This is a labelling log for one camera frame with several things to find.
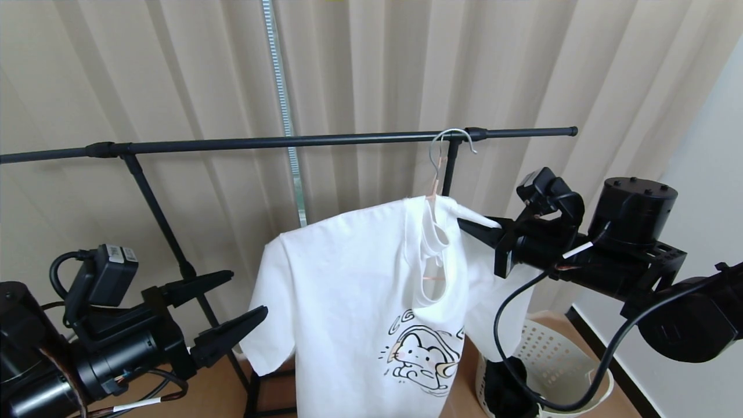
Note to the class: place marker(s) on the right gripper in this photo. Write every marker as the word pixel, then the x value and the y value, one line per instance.
pixel 540 249

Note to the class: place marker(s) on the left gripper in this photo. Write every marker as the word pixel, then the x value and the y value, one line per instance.
pixel 127 360

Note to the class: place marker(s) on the white printed t-shirt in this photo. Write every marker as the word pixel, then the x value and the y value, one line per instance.
pixel 348 290

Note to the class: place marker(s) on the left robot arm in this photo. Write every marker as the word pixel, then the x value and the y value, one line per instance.
pixel 23 325

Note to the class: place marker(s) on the white laundry basket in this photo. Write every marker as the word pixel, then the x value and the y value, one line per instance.
pixel 551 348

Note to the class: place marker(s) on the black clothes rack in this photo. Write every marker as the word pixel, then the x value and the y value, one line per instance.
pixel 232 142

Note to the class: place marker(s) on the black garment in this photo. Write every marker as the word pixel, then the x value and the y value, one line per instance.
pixel 505 389

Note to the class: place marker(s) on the beige curtain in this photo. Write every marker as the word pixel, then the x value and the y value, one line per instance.
pixel 145 69

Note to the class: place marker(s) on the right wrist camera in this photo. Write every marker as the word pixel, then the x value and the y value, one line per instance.
pixel 545 191

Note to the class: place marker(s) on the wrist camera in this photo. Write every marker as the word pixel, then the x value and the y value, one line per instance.
pixel 545 191
pixel 110 273

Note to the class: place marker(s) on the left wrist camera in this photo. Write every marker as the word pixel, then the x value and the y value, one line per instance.
pixel 110 273

